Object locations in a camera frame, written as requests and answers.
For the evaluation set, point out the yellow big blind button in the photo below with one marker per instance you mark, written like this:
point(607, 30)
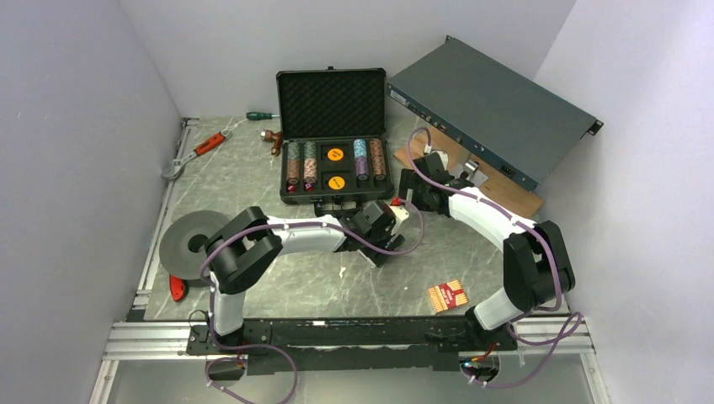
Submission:
point(336, 182)

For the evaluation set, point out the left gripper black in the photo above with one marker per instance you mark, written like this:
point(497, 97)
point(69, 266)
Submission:
point(377, 257)

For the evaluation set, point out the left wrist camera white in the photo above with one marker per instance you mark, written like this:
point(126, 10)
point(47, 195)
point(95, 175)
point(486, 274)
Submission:
point(400, 213)

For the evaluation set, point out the orange chip stack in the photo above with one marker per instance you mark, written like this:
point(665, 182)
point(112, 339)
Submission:
point(310, 170)

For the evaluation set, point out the black poker set case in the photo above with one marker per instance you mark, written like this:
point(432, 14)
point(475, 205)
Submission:
point(333, 108)

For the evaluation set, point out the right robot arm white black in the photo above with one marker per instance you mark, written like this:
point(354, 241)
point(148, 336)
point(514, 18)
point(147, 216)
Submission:
point(537, 267)

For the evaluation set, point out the grey perforated metal disc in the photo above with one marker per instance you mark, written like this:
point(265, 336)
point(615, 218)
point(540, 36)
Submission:
point(182, 248)

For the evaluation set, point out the copper pipe fitting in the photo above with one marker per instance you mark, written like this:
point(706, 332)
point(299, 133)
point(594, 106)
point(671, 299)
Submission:
point(275, 138)

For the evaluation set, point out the purple chips in case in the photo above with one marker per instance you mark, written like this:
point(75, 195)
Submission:
point(362, 168)

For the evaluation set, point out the metal bracket block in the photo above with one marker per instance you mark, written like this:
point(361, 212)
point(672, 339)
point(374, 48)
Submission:
point(469, 171)

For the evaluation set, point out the aluminium rail left edge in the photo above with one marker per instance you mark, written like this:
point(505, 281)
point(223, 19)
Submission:
point(151, 265)

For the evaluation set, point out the wooden board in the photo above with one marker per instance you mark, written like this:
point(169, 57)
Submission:
point(496, 185)

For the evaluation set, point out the blue yellow chips in case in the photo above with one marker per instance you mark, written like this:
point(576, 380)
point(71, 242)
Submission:
point(293, 153)

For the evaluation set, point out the red handled adjustable wrench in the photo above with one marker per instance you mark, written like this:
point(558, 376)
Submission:
point(177, 165)

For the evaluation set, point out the red playing card deck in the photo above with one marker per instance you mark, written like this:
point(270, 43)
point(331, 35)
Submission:
point(447, 296)

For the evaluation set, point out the orange chips right slot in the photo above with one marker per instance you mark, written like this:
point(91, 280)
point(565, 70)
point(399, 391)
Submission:
point(378, 160)

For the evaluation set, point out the blue yellow chip stack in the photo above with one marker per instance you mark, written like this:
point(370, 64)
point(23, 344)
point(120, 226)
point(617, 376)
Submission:
point(310, 150)

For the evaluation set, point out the grey rack server unit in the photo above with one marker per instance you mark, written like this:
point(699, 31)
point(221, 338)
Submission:
point(513, 124)

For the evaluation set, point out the red object under disc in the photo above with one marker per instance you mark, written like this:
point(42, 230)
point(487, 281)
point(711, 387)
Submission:
point(178, 288)

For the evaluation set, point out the orange chips slot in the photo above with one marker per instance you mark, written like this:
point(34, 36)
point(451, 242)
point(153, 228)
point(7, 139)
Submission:
point(378, 160)
point(293, 172)

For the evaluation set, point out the orange chips left slot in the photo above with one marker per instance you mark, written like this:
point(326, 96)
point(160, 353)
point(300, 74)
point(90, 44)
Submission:
point(293, 172)

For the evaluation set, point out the green handled screwdriver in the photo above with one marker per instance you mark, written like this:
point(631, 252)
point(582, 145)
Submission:
point(257, 116)

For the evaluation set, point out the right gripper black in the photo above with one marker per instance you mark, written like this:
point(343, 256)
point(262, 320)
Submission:
point(410, 180)

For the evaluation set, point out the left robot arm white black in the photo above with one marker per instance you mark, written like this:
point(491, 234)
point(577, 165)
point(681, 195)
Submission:
point(239, 254)

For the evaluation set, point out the yellow small blind button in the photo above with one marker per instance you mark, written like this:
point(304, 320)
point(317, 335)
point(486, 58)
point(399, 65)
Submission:
point(335, 154)

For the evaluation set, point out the light blue chips in case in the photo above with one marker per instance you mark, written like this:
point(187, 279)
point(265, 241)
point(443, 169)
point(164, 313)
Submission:
point(360, 148)

